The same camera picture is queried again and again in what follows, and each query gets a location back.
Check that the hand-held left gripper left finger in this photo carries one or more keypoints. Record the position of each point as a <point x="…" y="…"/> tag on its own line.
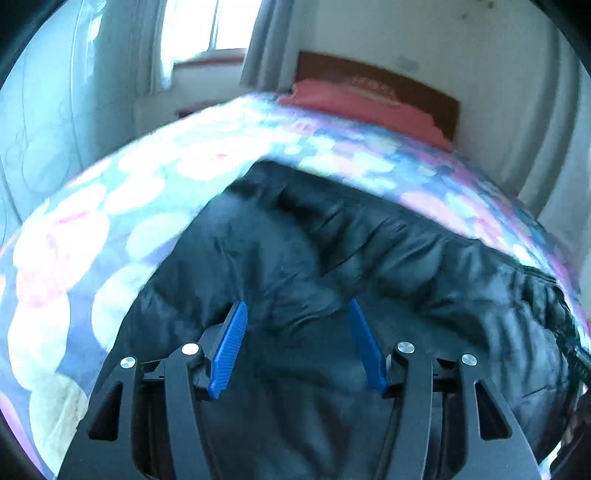
<point x="228" y="350"/>

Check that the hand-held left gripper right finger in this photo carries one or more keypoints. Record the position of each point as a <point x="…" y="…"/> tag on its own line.
<point x="367" y="350"/>

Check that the black quilted jacket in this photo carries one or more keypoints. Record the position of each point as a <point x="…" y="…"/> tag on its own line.
<point x="323" y="258"/>

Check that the wooden nightstand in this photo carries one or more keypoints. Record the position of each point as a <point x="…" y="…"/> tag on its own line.
<point x="196" y="110"/>

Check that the red pillow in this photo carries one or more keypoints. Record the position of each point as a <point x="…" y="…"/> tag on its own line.
<point x="364" y="108"/>

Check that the wooden bed headboard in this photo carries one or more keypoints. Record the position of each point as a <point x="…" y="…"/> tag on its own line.
<point x="429" y="99"/>

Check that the small brown cushion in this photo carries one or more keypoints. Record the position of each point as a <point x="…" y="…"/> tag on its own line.
<point x="374" y="88"/>

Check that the white sheer curtain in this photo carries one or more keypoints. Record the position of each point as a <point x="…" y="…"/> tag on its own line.
<point x="549" y="138"/>

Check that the glass door wardrobe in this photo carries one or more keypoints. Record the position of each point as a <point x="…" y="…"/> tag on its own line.
<point x="51" y="101"/>

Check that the short pale curtain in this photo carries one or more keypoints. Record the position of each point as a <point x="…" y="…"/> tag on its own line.
<point x="164" y="50"/>

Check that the long grey curtain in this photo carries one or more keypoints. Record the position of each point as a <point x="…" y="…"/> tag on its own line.
<point x="268" y="41"/>

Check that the window with brown sill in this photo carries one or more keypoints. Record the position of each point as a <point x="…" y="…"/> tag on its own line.
<point x="217" y="27"/>

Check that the white wall outlet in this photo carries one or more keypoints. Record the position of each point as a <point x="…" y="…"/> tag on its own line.
<point x="408" y="63"/>

